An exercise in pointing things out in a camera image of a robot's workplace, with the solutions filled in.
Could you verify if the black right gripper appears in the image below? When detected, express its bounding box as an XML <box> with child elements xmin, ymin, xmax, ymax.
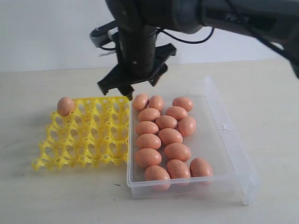
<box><xmin>97</xmin><ymin>25</ymin><xmax>176</xmax><ymax>101</ymax></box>

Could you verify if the brown egg tray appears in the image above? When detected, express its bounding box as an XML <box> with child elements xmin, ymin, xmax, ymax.
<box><xmin>135</xmin><ymin>121</ymin><xmax>159</xmax><ymax>135</ymax></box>
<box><xmin>138</xmin><ymin>108</ymin><xmax>161</xmax><ymax>122</ymax></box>
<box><xmin>57</xmin><ymin>97</ymin><xmax>75</xmax><ymax>116</ymax></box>
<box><xmin>166</xmin><ymin>106</ymin><xmax>188</xmax><ymax>121</ymax></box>
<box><xmin>158</xmin><ymin>128</ymin><xmax>183</xmax><ymax>146</ymax></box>
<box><xmin>155</xmin><ymin>115</ymin><xmax>178</xmax><ymax>130</ymax></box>

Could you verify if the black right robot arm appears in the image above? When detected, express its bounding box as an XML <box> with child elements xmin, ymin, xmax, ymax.
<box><xmin>90</xmin><ymin>0</ymin><xmax>299</xmax><ymax>99</ymax></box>

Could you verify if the brown egg box far left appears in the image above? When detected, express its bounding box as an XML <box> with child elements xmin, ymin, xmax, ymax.
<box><xmin>132</xmin><ymin>93</ymin><xmax>149</xmax><ymax>111</ymax></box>

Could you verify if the brown egg box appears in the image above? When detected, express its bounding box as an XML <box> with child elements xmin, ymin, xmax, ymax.
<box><xmin>149</xmin><ymin>95</ymin><xmax>164</xmax><ymax>111</ymax></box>
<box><xmin>178</xmin><ymin>116</ymin><xmax>197</xmax><ymax>137</ymax></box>
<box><xmin>132</xmin><ymin>93</ymin><xmax>149</xmax><ymax>111</ymax></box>
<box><xmin>164</xmin><ymin>143</ymin><xmax>191</xmax><ymax>162</ymax></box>

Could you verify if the yellow plastic egg tray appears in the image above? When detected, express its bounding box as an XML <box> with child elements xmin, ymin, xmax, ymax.
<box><xmin>32</xmin><ymin>97</ymin><xmax>130</xmax><ymax>171</ymax></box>

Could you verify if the brown egg far right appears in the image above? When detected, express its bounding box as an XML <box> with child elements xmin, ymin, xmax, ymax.
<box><xmin>172</xmin><ymin>97</ymin><xmax>194</xmax><ymax>112</ymax></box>

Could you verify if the brown egg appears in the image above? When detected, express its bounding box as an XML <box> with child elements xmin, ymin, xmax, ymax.
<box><xmin>172</xmin><ymin>97</ymin><xmax>194</xmax><ymax>112</ymax></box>
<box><xmin>145</xmin><ymin>165</ymin><xmax>170</xmax><ymax>191</ymax></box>
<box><xmin>166</xmin><ymin>159</ymin><xmax>191</xmax><ymax>186</ymax></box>
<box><xmin>189</xmin><ymin>158</ymin><xmax>213</xmax><ymax>177</ymax></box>

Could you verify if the brown egg column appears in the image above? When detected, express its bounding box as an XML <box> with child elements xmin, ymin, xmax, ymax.
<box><xmin>136</xmin><ymin>133</ymin><xmax>162</xmax><ymax>150</ymax></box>
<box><xmin>134</xmin><ymin>148</ymin><xmax>162</xmax><ymax>168</ymax></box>

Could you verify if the brown egg left column lower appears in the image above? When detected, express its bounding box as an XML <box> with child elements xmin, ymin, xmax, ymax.
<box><xmin>134</xmin><ymin>148</ymin><xmax>162</xmax><ymax>168</ymax></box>

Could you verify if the brown egg box right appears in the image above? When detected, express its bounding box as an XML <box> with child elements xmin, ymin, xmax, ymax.
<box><xmin>178</xmin><ymin>116</ymin><xmax>197</xmax><ymax>137</ymax></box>

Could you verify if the brown egg box centre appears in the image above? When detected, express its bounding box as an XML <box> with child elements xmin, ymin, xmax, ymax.
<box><xmin>164</xmin><ymin>143</ymin><xmax>191</xmax><ymax>162</ymax></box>

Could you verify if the brown egg front left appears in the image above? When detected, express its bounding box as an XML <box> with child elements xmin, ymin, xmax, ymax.
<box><xmin>145</xmin><ymin>165</ymin><xmax>170</xmax><ymax>191</ymax></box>

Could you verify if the brown egg front middle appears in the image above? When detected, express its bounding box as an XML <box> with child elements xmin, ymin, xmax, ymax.
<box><xmin>166</xmin><ymin>159</ymin><xmax>191</xmax><ymax>186</ymax></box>

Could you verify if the brown egg front right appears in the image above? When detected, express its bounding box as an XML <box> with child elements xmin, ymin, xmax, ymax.
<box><xmin>189</xmin><ymin>158</ymin><xmax>213</xmax><ymax>177</ymax></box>

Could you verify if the clear plastic container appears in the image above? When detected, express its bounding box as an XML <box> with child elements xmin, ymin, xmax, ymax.
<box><xmin>127</xmin><ymin>77</ymin><xmax>258</xmax><ymax>205</ymax></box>

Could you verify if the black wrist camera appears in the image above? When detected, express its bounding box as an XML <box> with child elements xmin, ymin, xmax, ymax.
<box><xmin>89</xmin><ymin>21</ymin><xmax>118</xmax><ymax>48</ymax></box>

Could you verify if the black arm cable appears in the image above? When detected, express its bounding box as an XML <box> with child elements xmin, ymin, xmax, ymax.
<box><xmin>161</xmin><ymin>25</ymin><xmax>215</xmax><ymax>45</ymax></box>

